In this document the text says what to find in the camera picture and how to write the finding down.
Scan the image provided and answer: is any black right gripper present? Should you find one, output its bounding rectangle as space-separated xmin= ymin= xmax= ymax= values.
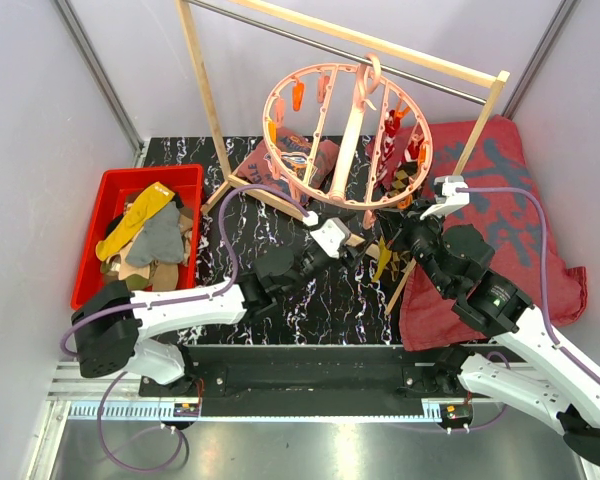
xmin=374 ymin=199 xmax=454 ymax=296

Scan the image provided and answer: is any pink round clip hanger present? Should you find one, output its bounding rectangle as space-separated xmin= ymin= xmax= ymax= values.
xmin=262 ymin=53 xmax=433 ymax=213

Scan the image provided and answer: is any red white striped sock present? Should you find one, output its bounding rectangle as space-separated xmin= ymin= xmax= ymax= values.
xmin=377 ymin=103 xmax=411 ymax=180

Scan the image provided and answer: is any brown yellow argyle sock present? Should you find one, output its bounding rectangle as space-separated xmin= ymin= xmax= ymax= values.
xmin=384 ymin=251 xmax=409 ymax=283

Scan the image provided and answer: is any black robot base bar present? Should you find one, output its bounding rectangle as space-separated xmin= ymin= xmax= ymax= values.
xmin=138 ymin=344 xmax=476 ymax=401

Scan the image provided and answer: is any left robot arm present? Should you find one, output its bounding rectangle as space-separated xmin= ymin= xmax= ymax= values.
xmin=70 ymin=242 xmax=367 ymax=396

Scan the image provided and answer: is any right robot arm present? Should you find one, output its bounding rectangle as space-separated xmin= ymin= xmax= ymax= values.
xmin=377 ymin=209 xmax=600 ymax=467

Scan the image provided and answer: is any pink clothespin front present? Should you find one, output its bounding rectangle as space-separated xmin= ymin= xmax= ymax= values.
xmin=362 ymin=210 xmax=376 ymax=230

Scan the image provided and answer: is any red blue patterned cloth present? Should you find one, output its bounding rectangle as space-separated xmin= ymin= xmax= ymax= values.
xmin=399 ymin=116 xmax=588 ymax=351

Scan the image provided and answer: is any folded pink printed shirt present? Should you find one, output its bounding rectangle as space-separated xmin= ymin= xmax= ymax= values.
xmin=236 ymin=127 xmax=340 ymax=205

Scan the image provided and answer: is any beige olive sock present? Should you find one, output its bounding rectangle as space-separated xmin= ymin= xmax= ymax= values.
xmin=100 ymin=258 xmax=180 ymax=292

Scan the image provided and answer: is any grey sock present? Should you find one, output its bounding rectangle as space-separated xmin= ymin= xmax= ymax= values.
xmin=125 ymin=202 xmax=184 ymax=268

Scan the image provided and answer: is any red plastic bin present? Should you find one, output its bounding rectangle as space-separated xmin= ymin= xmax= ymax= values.
xmin=70 ymin=164 xmax=205 ymax=310

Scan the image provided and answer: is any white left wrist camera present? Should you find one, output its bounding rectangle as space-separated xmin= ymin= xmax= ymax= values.
xmin=302 ymin=212 xmax=351 ymax=259

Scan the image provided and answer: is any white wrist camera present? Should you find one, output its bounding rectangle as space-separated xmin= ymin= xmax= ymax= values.
xmin=302 ymin=212 xmax=351 ymax=259
xmin=420 ymin=175 xmax=470 ymax=220

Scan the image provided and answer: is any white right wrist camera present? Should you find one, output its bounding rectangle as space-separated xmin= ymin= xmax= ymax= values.
xmin=420 ymin=175 xmax=470 ymax=220

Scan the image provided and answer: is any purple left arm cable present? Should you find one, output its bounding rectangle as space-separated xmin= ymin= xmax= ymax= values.
xmin=59 ymin=183 xmax=314 ymax=471

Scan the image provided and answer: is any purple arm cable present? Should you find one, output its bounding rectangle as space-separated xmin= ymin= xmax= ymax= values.
xmin=457 ymin=185 xmax=600 ymax=401
xmin=59 ymin=183 xmax=314 ymax=471

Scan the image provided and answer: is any wooden drying rack frame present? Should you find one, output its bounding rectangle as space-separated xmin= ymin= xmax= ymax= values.
xmin=175 ymin=0 xmax=511 ymax=316

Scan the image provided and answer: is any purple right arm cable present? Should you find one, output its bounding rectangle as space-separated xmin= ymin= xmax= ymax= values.
xmin=457 ymin=185 xmax=600 ymax=401

